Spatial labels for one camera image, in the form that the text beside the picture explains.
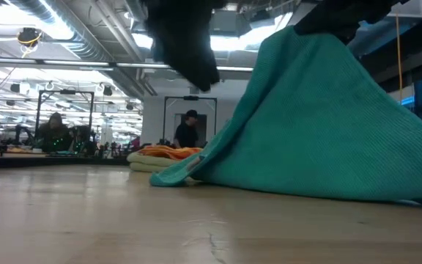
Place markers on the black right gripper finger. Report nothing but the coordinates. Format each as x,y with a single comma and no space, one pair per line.
328,22

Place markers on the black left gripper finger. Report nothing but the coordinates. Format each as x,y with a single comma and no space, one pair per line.
192,58

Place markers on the orange microfiber towel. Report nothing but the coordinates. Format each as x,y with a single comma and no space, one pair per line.
167,152

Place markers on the teal microfiber towel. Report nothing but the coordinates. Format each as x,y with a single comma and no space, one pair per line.
306,128

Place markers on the pale green towel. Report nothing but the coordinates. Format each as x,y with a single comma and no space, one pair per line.
145,161

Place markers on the white ceiling air unit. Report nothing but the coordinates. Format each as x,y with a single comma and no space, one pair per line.
409,9

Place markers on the long ceiling light tube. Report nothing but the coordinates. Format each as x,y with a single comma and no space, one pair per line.
141,66
75,63

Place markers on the bright ceiling light panel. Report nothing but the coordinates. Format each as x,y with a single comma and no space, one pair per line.
247,40

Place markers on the person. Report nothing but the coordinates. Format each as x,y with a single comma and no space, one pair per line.
186,135
53,132

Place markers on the black background robot arms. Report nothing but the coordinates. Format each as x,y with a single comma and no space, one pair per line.
83,139

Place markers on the black background rig frame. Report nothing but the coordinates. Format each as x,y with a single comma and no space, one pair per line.
64,91
190,98

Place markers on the silver ventilation duct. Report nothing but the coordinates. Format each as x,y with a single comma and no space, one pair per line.
86,44

